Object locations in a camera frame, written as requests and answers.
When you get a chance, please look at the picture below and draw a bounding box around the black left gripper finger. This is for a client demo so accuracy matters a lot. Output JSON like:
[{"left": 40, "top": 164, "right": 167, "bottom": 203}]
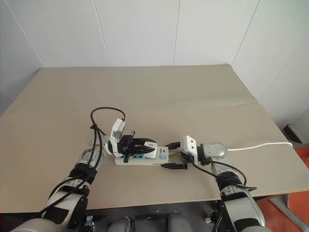
[
  {"left": 133, "top": 136, "right": 157, "bottom": 146},
  {"left": 131, "top": 146, "right": 152, "bottom": 156}
]

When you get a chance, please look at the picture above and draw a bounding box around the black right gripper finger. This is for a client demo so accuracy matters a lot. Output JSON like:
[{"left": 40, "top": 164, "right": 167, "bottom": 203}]
[
  {"left": 161, "top": 162, "right": 184, "bottom": 171},
  {"left": 165, "top": 141, "right": 183, "bottom": 152}
]

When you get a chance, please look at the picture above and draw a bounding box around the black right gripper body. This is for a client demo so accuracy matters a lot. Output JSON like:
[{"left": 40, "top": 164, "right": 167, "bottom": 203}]
[{"left": 180, "top": 148, "right": 194, "bottom": 170}]

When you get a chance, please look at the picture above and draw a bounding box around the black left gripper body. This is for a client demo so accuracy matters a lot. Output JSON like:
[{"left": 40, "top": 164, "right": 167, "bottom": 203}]
[{"left": 117, "top": 131, "right": 137, "bottom": 165}]

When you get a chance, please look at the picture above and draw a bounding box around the white charger plug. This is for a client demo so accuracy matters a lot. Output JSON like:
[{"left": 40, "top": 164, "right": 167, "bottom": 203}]
[{"left": 144, "top": 142, "right": 159, "bottom": 160}]

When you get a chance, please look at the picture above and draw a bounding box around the white power strip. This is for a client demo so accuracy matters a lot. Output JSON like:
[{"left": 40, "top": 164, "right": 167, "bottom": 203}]
[{"left": 113, "top": 145, "right": 171, "bottom": 167}]

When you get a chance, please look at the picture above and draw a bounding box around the dark rounded grey shape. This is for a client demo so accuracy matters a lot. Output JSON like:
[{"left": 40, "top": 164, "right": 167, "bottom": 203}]
[{"left": 109, "top": 216, "right": 135, "bottom": 232}]

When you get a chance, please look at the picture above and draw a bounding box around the grey floor mat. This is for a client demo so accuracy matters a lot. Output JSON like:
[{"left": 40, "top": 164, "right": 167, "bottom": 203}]
[{"left": 255, "top": 192, "right": 295, "bottom": 206}]

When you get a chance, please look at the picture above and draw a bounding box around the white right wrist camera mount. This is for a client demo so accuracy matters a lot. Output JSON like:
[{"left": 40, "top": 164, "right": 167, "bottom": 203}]
[{"left": 180, "top": 135, "right": 200, "bottom": 165}]

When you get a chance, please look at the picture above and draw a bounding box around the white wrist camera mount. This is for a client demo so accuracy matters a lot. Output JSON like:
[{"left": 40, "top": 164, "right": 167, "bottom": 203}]
[
  {"left": 180, "top": 135, "right": 200, "bottom": 165},
  {"left": 109, "top": 118, "right": 127, "bottom": 157}
]

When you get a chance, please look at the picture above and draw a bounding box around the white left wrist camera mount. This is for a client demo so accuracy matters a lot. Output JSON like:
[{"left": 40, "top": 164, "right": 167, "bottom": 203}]
[{"left": 109, "top": 118, "right": 127, "bottom": 157}]

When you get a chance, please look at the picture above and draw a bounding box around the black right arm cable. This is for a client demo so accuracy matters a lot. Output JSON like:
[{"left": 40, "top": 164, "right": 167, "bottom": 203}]
[{"left": 189, "top": 154, "right": 258, "bottom": 232}]

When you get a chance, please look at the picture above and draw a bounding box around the white power strip cord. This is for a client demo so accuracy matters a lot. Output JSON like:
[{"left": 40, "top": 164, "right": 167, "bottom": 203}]
[{"left": 226, "top": 142, "right": 294, "bottom": 151}]

